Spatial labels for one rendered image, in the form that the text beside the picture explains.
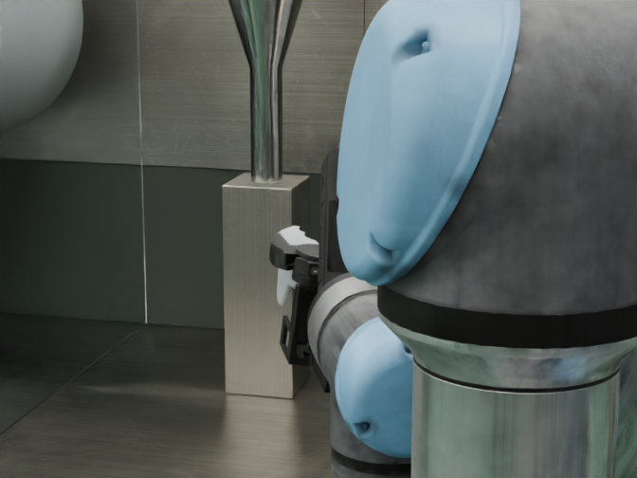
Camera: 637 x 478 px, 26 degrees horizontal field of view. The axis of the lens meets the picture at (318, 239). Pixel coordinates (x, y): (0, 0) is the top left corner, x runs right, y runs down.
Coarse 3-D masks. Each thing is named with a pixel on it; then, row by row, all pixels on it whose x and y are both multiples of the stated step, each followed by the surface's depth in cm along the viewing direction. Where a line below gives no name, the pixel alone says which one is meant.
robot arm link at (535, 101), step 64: (448, 0) 51; (512, 0) 51; (576, 0) 52; (384, 64) 52; (448, 64) 49; (512, 64) 49; (576, 64) 50; (384, 128) 51; (448, 128) 49; (512, 128) 49; (576, 128) 50; (384, 192) 50; (448, 192) 49; (512, 192) 50; (576, 192) 50; (384, 256) 52; (448, 256) 51; (512, 256) 51; (576, 256) 51; (384, 320) 56; (448, 320) 52; (512, 320) 51; (576, 320) 51; (448, 384) 55; (512, 384) 53; (576, 384) 54; (448, 448) 55; (512, 448) 54; (576, 448) 54
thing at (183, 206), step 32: (160, 192) 201; (192, 192) 199; (160, 224) 202; (192, 224) 200; (160, 256) 203; (192, 256) 202; (160, 288) 204; (192, 288) 203; (160, 320) 205; (192, 320) 204; (224, 320) 202
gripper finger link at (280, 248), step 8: (272, 240) 106; (280, 240) 106; (272, 248) 104; (280, 248) 103; (288, 248) 103; (272, 256) 104; (280, 256) 103; (288, 256) 102; (296, 256) 102; (272, 264) 104; (280, 264) 103; (288, 264) 102
